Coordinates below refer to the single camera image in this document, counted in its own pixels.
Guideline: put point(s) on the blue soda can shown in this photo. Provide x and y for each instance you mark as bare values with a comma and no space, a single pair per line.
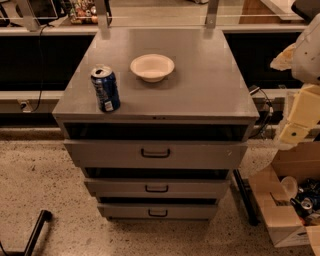
104,81

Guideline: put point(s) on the snack basket on shelf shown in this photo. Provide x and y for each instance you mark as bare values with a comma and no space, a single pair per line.
83,12

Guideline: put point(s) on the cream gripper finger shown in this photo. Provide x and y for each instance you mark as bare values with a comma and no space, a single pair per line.
283,61
291,133

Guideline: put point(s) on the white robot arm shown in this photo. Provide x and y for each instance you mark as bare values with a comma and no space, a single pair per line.
303,59

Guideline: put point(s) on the cardboard box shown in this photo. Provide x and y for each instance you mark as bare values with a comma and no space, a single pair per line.
282,222

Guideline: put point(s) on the grey bottom drawer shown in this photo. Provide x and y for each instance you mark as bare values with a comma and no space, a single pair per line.
157,211

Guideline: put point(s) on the grey middle drawer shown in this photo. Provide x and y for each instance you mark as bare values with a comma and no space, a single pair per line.
156,188

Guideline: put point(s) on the black metal leg left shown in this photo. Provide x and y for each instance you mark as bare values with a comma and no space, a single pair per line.
45,216

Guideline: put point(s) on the grey metal drawer cabinet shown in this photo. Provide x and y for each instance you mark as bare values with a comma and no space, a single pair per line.
204,99

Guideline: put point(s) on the grey drawer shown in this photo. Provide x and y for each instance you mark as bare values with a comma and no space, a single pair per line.
156,188
157,211
155,154

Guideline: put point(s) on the crushed cans in box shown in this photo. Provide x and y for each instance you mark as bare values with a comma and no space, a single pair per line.
307,202

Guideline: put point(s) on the wall power outlet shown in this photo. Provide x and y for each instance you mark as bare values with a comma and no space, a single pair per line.
25,106

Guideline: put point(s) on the grey top drawer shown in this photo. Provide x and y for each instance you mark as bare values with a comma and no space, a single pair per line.
155,154

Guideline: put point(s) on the clear plastic cup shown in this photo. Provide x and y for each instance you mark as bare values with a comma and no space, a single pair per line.
290,186

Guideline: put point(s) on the white paper bowl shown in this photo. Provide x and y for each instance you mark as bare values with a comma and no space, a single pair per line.
152,67

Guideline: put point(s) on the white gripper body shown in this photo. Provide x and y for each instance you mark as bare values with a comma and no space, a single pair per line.
308,56

